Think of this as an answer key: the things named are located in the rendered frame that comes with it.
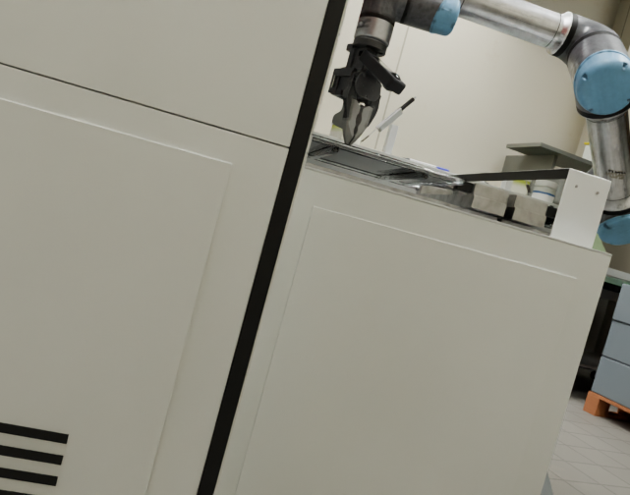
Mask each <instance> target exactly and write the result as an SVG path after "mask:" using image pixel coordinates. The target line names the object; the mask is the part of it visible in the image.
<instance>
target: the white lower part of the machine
mask: <svg viewBox="0 0 630 495"><path fill-rule="evenodd" d="M307 157H308V154H307V153H306V152H304V151H300V150H297V149H293V148H286V147H283V146H279V145H276V144H272V143H269V142H266V141H262V140H259V139H255V138H252V137H246V136H243V135H239V134H236V133H233V132H229V131H226V130H222V129H219V128H216V127H213V126H210V125H206V124H203V123H200V122H196V121H193V120H189V119H186V118H183V117H179V116H176V115H172V114H169V113H166V112H162V111H159V110H155V109H152V108H149V107H145V106H142V105H139V104H136V103H133V102H129V101H126V100H122V99H119V98H116V97H112V96H109V95H105V94H102V93H99V92H95V91H92V90H88V89H85V88H82V87H78V86H75V85H71V84H68V83H65V82H59V81H55V80H52V79H50V78H46V77H43V76H39V75H36V74H33V73H29V72H26V71H22V70H19V69H16V68H12V67H9V66H5V65H2V64H0V495H216V492H217V489H218V485H219V481H220V478H221V474H222V471H223V467H224V464H225V460H226V456H227V453H228V449H229V445H230V441H231V438H232V434H233V430H234V427H235V423H236V419H237V415H238V412H239V408H240V405H241V402H242V398H243V394H244V390H245V387H246V383H247V379H248V374H249V372H250V368H251V364H252V361H253V357H254V353H255V350H256V346H257V342H258V336H259V332H260V328H261V324H262V322H263V318H264V314H265V311H266V307H267V303H268V299H269V296H270V292H271V288H272V285H273V281H274V277H275V273H276V270H277V266H278V262H279V259H280V255H281V251H282V248H283V245H284V241H285V237H286V234H287V230H288V226H289V222H290V219H291V215H292V211H293V208H294V204H295V200H296V196H297V193H298V189H299V185H300V183H301V179H302V175H303V171H304V168H305V164H306V160H307Z"/></svg>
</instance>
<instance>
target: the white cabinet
mask: <svg viewBox="0 0 630 495"><path fill-rule="evenodd" d="M610 260H611V256H609V255H605V254H602V253H598V252H595V251H591V250H588V249H584V248H581V247H575V246H571V245H568V244H566V243H562V242H559V241H555V240H552V239H548V238H545V237H541V236H538V235H534V234H531V233H527V232H524V231H520V230H517V229H514V228H510V227H507V226H503V225H500V224H496V223H493V222H489V221H487V220H483V219H480V218H476V217H473V216H470V215H466V214H463V213H459V212H456V211H452V210H449V209H445V208H442V207H438V206H435V205H431V204H428V203H424V202H421V201H418V200H414V199H411V198H408V197H405V196H401V195H398V194H394V193H391V192H385V191H381V190H378V189H375V188H371V187H368V186H364V185H361V184H357V183H354V182H350V181H347V180H343V179H340V178H336V177H333V176H329V175H326V174H323V173H320V172H317V171H313V170H310V169H306V168H304V171H303V175H302V179H301V183H300V185H299V189H298V193H297V196H296V200H295V204H294V208H293V211H292V215H291V219H290V222H289V226H288V230H287V234H286V237H285V241H284V245H283V248H282V251H281V255H280V259H279V262H278V266H277V270H276V273H275V277H274V281H273V285H272V288H271V292H270V296H269V299H268V303H267V307H266V311H265V314H264V318H263V322H262V324H261V328H260V332H259V336H258V342H257V346H256V350H255V353H254V357H253V361H252V364H251V368H250V372H249V374H248V379H247V383H246V387H245V390H244V394H243V398H242V402H241V405H240V408H239V412H238V415H237V419H236V423H235V427H234V430H233V434H232V438H231V441H230V445H229V449H228V453H227V456H226V460H225V464H224V467H223V471H222V474H221V478H220V481H219V485H218V489H217V492H216V495H541V493H542V489H543V486H544V480H545V477H546V474H547V470H548V467H549V464H550V460H551V457H552V453H553V450H554V447H555V443H556V440H557V437H558V433H559V430H560V427H561V423H562V420H563V418H564V414H565V411H566V408H567V404H568V401H569V398H570V394H571V391H572V388H573V384H574V381H575V378H576V374H577V371H578V367H579V364H580V361H581V357H582V354H583V351H584V348H585V345H586V342H587V338H588V335H589V332H590V328H591V325H592V322H593V318H594V315H595V312H596V308H597V305H598V302H599V298H600V295H601V289H602V286H603V282H604V279H605V276H606V272H607V269H608V266H609V263H610Z"/></svg>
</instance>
